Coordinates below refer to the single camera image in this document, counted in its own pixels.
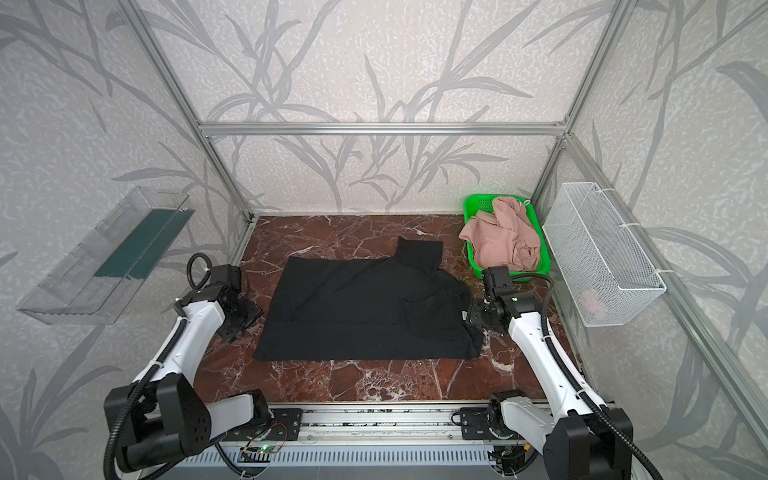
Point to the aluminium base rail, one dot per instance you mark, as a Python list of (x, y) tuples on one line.
[(412, 423)]

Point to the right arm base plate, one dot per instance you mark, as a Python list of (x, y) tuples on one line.
[(479, 423)]

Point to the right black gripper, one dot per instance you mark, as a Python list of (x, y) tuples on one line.
[(477, 314)]

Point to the aluminium frame crossbar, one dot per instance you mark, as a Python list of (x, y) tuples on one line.
[(378, 128)]

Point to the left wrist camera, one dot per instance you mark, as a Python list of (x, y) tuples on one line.
[(226, 275)]

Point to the white wire basket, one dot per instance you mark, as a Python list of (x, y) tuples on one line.
[(609, 276)]

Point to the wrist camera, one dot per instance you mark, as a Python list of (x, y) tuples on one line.
[(226, 275), (497, 281)]

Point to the clear plastic wall bin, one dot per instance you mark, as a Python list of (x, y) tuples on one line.
[(98, 279)]

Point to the green circuit board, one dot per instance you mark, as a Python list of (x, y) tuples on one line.
[(257, 454)]

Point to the black shirt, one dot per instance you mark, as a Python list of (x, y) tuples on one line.
[(401, 307)]

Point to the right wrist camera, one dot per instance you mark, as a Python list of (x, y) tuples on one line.
[(497, 281)]

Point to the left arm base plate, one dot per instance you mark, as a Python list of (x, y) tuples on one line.
[(284, 426)]

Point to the pink garment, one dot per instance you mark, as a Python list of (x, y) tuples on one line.
[(503, 237)]

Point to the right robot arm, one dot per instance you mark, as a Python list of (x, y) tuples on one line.
[(580, 436)]

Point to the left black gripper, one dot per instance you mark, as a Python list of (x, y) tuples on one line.
[(246, 315)]

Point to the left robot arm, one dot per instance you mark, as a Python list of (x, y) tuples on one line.
[(159, 419)]

